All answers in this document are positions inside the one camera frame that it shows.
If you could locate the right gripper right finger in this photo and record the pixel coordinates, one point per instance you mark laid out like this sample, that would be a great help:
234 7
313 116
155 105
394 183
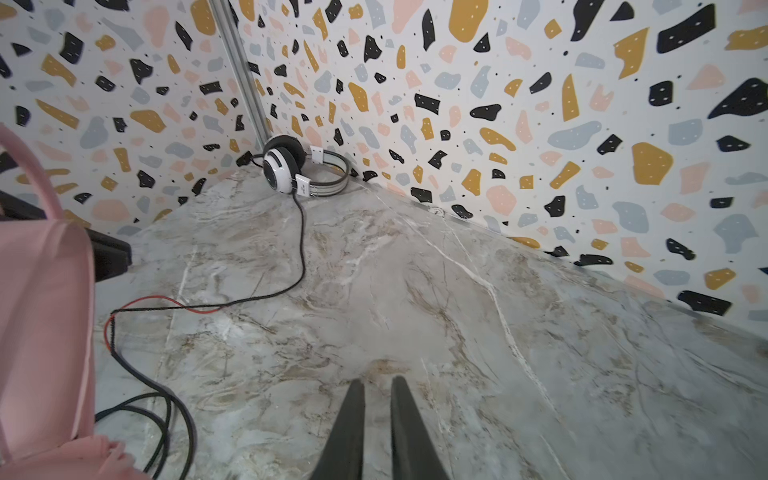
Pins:
413 453

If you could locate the pink headphones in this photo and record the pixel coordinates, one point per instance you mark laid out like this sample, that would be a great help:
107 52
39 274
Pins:
47 364

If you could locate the white black headphones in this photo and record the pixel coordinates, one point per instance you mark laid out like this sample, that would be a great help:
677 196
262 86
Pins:
283 158

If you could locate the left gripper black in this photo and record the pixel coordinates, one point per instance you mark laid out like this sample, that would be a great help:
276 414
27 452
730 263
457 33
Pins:
112 257

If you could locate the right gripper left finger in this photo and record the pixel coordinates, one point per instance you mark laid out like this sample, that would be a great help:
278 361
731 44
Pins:
342 455

